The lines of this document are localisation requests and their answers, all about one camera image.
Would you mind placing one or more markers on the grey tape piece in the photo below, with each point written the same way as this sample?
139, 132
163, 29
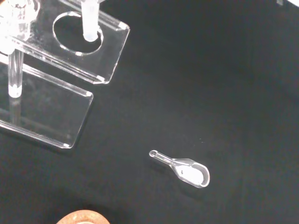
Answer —
279, 2

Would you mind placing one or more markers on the black cloth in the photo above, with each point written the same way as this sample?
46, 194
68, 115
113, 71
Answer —
198, 81

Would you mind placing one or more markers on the clear funnel stand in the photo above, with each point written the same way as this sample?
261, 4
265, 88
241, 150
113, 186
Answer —
46, 112

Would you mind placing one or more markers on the glass weighing funnel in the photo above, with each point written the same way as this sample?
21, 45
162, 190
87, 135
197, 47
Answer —
191, 173

